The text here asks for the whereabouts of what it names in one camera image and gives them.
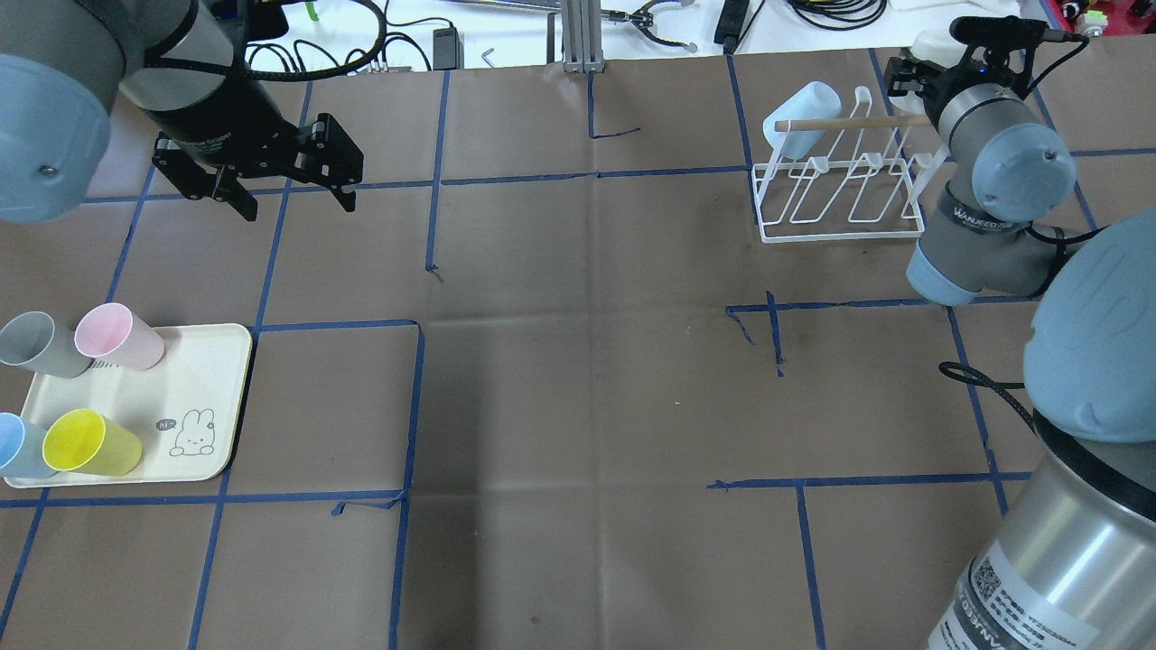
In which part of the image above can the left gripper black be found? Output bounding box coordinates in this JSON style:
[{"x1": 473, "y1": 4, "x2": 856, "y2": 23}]
[{"x1": 149, "y1": 77, "x2": 364, "y2": 222}]

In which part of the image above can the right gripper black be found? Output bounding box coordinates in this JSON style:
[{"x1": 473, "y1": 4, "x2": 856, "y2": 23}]
[{"x1": 885, "y1": 50, "x2": 990, "y2": 115}]

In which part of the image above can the light blue cup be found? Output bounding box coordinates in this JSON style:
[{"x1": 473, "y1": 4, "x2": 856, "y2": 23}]
[
  {"x1": 762, "y1": 79, "x2": 843, "y2": 160},
  {"x1": 1, "y1": 412, "x2": 58, "y2": 478}
]

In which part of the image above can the white cup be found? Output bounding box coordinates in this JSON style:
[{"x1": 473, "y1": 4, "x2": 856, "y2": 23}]
[{"x1": 907, "y1": 29, "x2": 966, "y2": 69}]

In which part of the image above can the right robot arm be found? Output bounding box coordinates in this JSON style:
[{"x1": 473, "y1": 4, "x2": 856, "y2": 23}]
[{"x1": 884, "y1": 52, "x2": 1153, "y2": 649}]

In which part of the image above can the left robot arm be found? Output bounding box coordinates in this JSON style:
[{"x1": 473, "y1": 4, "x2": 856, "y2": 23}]
[{"x1": 1, "y1": 1, "x2": 387, "y2": 226}]

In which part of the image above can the pink cup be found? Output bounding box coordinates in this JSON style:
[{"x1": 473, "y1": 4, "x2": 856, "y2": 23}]
[{"x1": 74, "y1": 302, "x2": 166, "y2": 371}]

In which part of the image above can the grey cup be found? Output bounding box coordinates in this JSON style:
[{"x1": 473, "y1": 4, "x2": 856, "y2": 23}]
[{"x1": 1, "y1": 311, "x2": 94, "y2": 379}]

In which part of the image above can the yellow cup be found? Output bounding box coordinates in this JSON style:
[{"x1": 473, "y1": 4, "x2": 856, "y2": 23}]
[{"x1": 42, "y1": 409, "x2": 145, "y2": 477}]

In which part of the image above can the black power adapter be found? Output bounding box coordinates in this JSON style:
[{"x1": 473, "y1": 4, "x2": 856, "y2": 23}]
[{"x1": 431, "y1": 25, "x2": 465, "y2": 71}]

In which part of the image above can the cream serving tray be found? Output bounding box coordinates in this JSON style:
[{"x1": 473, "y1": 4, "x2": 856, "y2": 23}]
[{"x1": 5, "y1": 322, "x2": 252, "y2": 489}]

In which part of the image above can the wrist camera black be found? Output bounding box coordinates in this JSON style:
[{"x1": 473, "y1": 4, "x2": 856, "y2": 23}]
[{"x1": 948, "y1": 16, "x2": 1085, "y2": 51}]

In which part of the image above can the white wire cup rack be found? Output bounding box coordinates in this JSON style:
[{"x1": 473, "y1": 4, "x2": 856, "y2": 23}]
[{"x1": 750, "y1": 86, "x2": 948, "y2": 246}]

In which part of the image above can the aluminium frame post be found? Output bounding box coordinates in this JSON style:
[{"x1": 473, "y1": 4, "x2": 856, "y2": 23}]
[{"x1": 560, "y1": 0, "x2": 603, "y2": 73}]

